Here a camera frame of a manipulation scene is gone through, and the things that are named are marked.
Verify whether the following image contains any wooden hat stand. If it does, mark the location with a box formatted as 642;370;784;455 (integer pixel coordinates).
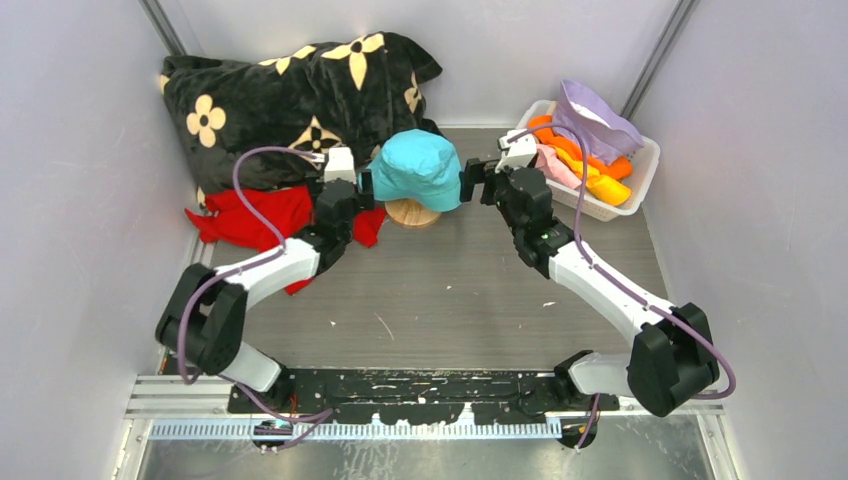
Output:
384;198;441;229

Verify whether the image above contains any turquoise bucket hat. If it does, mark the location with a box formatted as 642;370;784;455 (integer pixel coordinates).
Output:
368;129;462;213

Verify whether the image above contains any orange bucket hat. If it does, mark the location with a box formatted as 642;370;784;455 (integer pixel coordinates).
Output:
526;115;633;180

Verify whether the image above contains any lavender bucket hat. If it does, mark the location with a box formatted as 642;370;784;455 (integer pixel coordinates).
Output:
553;79;644;160

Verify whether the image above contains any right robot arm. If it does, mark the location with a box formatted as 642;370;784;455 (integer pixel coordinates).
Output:
460;159;720;417

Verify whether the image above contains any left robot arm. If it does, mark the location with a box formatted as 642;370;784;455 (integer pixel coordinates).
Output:
155;171;375;399

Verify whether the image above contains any pink bucket hat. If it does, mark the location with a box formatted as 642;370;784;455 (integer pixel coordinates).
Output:
535;144;581;190

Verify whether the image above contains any red cloth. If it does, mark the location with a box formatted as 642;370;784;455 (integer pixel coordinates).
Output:
184;186;389;296

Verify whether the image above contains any yellow bucket hat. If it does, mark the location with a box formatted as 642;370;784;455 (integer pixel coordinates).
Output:
554;147;632;207

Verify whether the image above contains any black floral plush pillow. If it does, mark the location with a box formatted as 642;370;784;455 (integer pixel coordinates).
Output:
159;31;443;195

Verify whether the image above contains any white plastic basket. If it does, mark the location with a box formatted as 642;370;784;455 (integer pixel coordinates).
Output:
513;100;661;222

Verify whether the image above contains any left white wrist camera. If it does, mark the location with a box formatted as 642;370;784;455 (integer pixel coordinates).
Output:
313;146;357;184

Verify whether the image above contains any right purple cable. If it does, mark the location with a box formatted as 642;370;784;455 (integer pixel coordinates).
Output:
510;123;737;452

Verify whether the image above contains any purple cable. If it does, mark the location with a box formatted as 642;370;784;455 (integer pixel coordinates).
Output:
177;146;334;454
510;123;737;452

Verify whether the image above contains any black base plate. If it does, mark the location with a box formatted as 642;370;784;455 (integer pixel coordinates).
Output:
260;368;620;426

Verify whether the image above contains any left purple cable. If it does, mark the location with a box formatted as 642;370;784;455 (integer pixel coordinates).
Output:
177;146;334;454

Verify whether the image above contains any aluminium rail frame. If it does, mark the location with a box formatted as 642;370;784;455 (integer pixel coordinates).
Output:
124;374;725;442

